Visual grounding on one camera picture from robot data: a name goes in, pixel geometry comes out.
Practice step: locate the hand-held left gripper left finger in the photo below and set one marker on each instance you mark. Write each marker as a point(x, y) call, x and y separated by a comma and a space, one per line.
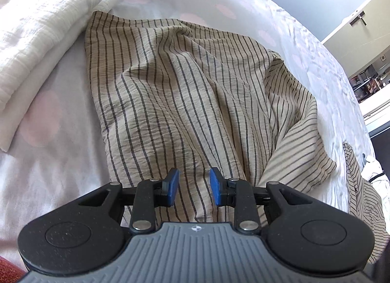
point(173, 187)

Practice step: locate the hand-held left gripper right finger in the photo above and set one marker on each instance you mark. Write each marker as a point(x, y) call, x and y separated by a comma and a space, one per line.
point(216, 187)

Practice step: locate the beige striped garment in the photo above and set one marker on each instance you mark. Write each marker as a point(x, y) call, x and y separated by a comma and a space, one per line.
point(362, 203)
point(182, 88)

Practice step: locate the bed with dotted white sheet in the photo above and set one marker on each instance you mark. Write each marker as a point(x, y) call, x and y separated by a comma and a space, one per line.
point(61, 173)

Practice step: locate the white garment with black stripe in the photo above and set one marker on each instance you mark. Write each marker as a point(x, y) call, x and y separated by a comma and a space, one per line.
point(372, 164)

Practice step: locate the red fuzzy cloth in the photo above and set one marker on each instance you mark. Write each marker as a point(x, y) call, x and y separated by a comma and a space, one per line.
point(7, 270)

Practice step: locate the beige door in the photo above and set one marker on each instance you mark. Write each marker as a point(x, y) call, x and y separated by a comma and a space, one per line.
point(350, 36)

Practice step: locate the white textured folded cloth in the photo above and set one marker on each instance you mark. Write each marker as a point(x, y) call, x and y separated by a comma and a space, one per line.
point(45, 27)

